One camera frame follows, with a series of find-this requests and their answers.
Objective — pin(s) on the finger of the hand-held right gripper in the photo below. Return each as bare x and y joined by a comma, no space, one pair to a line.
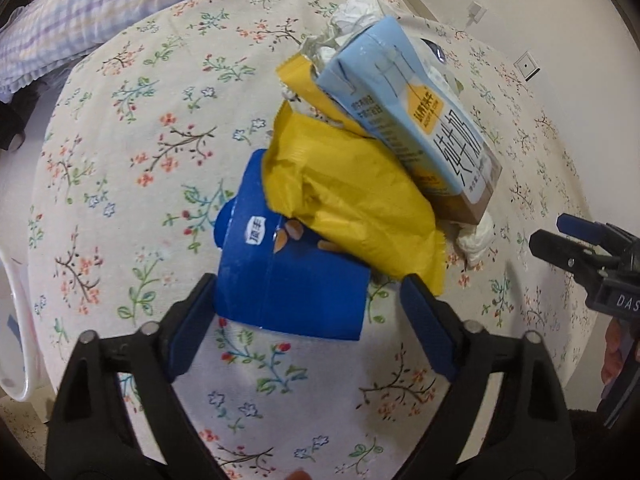
570,257
585,230

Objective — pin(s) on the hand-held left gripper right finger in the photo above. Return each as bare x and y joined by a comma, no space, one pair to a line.
430,330

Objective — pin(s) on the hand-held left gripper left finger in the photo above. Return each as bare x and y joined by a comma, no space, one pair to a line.
192,330

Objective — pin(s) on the blue snack pouch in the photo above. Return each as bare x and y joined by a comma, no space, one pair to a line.
300,290

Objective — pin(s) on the white blue-patterned plastic bin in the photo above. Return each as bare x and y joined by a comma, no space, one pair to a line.
25,340

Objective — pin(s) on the person's right hand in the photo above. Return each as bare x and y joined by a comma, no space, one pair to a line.
614,350

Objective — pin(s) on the person's left hand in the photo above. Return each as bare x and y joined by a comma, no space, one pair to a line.
301,475

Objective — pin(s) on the crumpled white tissue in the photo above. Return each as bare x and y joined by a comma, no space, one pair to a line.
355,10
475,242

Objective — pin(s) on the yellow plastic packet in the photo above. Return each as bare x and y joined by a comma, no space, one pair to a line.
350,200

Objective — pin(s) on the floral tablecloth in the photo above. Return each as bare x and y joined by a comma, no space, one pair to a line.
150,170

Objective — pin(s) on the light blue milk carton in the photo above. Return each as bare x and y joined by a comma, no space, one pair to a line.
400,90

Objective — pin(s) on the yellow wrapper strip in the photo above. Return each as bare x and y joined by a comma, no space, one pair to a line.
310,90

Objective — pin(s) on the black pants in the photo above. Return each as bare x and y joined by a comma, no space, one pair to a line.
10,125

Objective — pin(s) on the clear plastic wrapper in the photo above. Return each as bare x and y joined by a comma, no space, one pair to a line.
312,47

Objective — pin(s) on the white wall socket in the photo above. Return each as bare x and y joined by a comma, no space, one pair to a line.
527,66
475,12

